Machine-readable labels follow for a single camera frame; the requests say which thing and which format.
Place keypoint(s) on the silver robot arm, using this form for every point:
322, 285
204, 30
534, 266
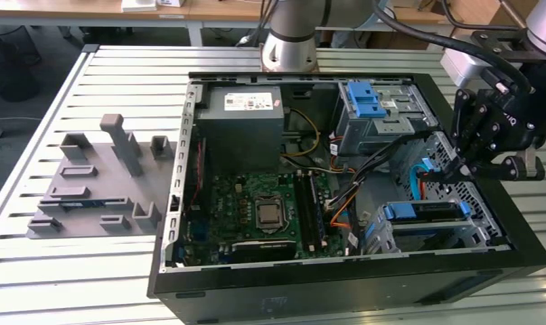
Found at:
291, 50

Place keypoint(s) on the CPU socket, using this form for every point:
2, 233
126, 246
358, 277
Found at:
275, 231

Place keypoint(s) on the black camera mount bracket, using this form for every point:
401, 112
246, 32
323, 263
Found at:
498, 44

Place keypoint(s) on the grey plastic parts rack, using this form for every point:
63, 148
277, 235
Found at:
96, 183

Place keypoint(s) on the metal disk bay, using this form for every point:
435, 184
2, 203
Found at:
431, 226

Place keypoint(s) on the black mesh waste bin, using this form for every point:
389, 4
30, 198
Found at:
11, 67

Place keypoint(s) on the black graphics card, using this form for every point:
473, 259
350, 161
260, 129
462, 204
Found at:
263, 252

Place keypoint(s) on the silver CPU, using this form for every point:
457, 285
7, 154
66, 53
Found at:
270, 215

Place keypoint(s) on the black PC case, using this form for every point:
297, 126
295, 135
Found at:
345, 291

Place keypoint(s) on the blue plastic latch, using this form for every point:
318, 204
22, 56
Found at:
363, 101

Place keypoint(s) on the black RAM slot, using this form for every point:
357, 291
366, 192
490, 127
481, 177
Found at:
303, 210

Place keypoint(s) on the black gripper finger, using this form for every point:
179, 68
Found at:
494, 169
478, 128

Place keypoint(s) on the white box with label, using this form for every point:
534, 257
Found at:
171, 2

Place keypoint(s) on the hard disk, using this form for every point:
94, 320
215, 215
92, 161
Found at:
429, 211

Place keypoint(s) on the wooden desk white frame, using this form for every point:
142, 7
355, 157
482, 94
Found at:
219, 13
74, 13

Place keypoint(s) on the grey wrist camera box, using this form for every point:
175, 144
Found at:
458, 67

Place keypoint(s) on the grey metal drive cage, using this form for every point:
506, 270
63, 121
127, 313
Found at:
359, 135

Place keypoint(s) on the dark brown box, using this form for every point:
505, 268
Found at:
438, 6

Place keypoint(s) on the grey power supply unit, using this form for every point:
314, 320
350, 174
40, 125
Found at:
242, 142

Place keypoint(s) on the green motherboard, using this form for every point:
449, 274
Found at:
236, 203

